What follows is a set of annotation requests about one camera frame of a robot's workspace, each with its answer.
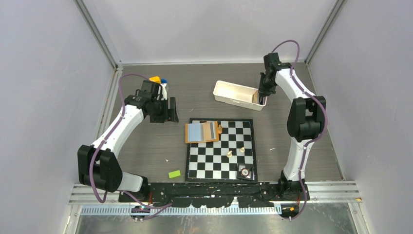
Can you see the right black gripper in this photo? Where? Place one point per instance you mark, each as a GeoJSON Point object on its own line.
{"type": "Point", "coordinates": [263, 91]}

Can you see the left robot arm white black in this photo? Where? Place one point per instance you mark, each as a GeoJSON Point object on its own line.
{"type": "Point", "coordinates": [97, 163]}

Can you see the small black framed round object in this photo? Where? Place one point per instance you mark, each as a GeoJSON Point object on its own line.
{"type": "Point", "coordinates": [245, 172]}

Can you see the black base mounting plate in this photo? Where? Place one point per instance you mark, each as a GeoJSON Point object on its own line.
{"type": "Point", "coordinates": [214, 195]}

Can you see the black white chessboard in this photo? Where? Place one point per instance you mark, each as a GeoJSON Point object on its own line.
{"type": "Point", "coordinates": [207, 162]}

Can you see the green rectangular block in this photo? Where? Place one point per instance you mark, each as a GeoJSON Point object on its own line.
{"type": "Point", "coordinates": [174, 174]}

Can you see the credit cards stack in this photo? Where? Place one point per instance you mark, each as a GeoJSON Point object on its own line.
{"type": "Point", "coordinates": [256, 98]}

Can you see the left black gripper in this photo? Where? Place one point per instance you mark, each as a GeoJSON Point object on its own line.
{"type": "Point", "coordinates": [169, 114]}

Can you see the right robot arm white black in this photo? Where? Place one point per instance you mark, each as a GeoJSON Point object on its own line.
{"type": "Point", "coordinates": [305, 123]}

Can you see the white rectangular plastic tray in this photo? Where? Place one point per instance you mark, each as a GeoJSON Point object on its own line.
{"type": "Point", "coordinates": [235, 94]}

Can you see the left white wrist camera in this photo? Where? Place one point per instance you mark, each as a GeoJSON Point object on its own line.
{"type": "Point", "coordinates": [164, 91]}

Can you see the blue yellow toy car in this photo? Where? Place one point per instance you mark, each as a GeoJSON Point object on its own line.
{"type": "Point", "coordinates": [159, 80]}

